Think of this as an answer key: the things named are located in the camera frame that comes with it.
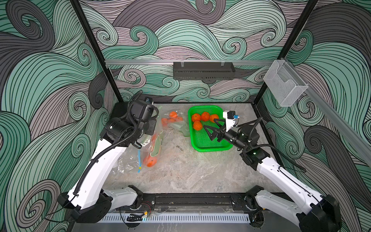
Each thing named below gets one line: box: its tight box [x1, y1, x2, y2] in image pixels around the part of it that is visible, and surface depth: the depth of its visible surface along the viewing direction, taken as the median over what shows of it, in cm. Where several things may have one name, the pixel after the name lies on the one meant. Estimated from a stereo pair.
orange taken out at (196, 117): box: [191, 113, 202, 122], surface depth 106 cm
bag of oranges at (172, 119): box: [159, 110, 186, 130], surface depth 105 cm
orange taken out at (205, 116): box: [201, 111, 211, 122], surface depth 106 cm
